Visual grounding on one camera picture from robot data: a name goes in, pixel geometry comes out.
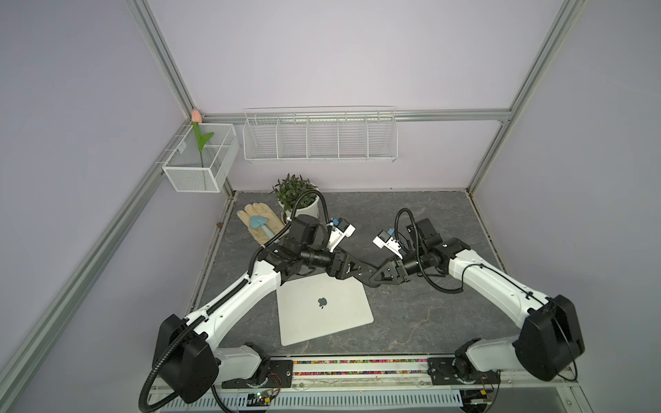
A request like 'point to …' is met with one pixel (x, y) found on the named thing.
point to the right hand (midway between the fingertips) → (372, 281)
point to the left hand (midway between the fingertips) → (360, 267)
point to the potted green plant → (288, 190)
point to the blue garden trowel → (259, 221)
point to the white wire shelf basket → (324, 133)
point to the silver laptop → (318, 306)
